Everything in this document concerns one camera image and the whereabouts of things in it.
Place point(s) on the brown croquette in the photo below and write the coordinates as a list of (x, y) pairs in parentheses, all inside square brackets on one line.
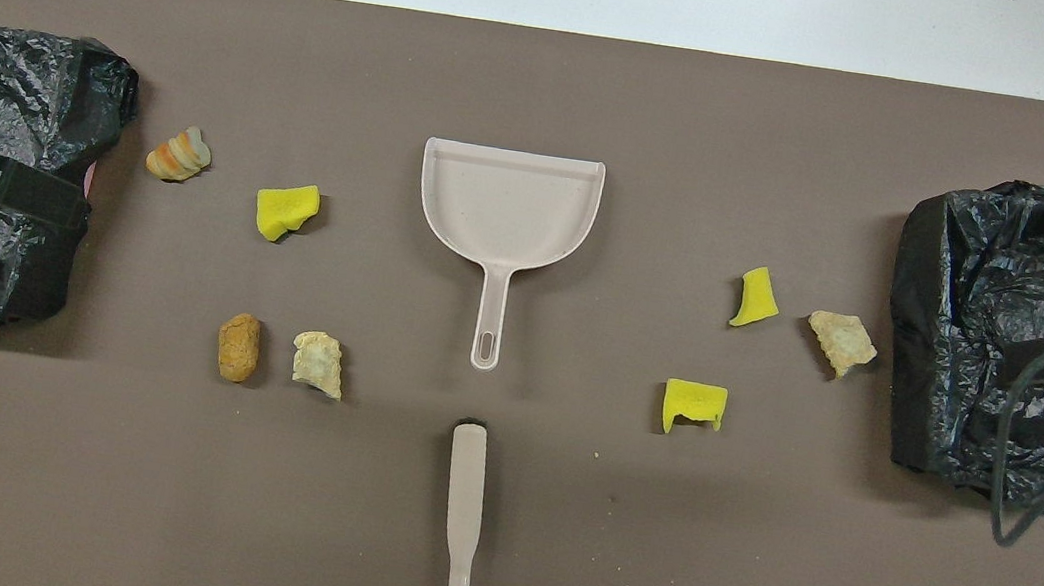
[(238, 348)]

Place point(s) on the beige plastic dustpan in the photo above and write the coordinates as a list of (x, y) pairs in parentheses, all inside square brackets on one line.
[(508, 210)]

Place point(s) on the yellow sponge chunk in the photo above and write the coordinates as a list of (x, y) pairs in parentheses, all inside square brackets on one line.
[(284, 211)]

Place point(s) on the striped shell shaped bread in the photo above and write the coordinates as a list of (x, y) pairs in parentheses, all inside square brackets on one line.
[(179, 155)]

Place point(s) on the notched yellow sponge piece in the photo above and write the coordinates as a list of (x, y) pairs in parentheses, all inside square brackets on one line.
[(695, 397)]

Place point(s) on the brown table mat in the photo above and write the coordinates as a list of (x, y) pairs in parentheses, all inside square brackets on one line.
[(549, 85)]

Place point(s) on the pale fried dumpling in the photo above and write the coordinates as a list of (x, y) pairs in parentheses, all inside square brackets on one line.
[(842, 340)]

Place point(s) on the black bag lined bin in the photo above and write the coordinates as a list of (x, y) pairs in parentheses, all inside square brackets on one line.
[(4, 94), (991, 254)]

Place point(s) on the curved yellow sponge piece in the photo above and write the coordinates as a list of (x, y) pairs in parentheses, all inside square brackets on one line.
[(758, 299)]

